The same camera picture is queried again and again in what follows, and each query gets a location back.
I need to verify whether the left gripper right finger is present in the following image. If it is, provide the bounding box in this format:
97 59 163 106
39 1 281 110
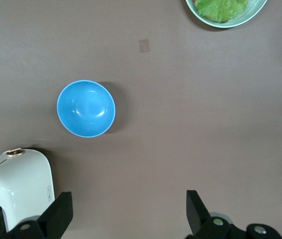
185 190 282 239

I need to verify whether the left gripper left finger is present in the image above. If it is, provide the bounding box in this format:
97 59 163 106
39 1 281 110
7 191 73 239

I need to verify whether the blue bowl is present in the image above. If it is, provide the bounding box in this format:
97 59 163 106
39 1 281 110
56 80 117 138

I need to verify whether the white toaster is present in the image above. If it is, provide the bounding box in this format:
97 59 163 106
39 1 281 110
0 147 56 237

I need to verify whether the brown tape patch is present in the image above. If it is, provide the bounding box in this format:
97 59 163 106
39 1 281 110
139 39 150 53

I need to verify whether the green plate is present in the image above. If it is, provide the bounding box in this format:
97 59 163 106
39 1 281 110
185 0 269 28

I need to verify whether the green lettuce leaf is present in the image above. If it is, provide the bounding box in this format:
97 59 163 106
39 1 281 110
195 0 249 23

